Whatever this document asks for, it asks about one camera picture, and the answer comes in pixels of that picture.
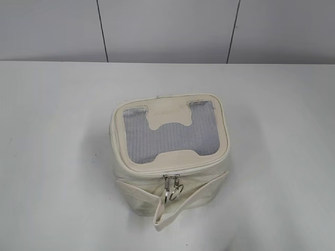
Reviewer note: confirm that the cream canvas zipper bag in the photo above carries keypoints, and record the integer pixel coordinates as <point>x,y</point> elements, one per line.
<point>170,154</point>

